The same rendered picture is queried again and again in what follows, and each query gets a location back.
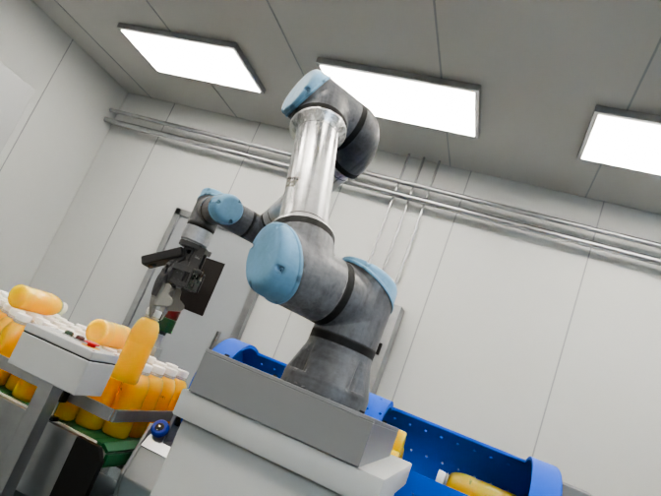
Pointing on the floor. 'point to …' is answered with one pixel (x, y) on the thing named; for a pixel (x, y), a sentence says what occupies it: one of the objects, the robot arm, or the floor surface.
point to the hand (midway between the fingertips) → (154, 312)
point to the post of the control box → (27, 436)
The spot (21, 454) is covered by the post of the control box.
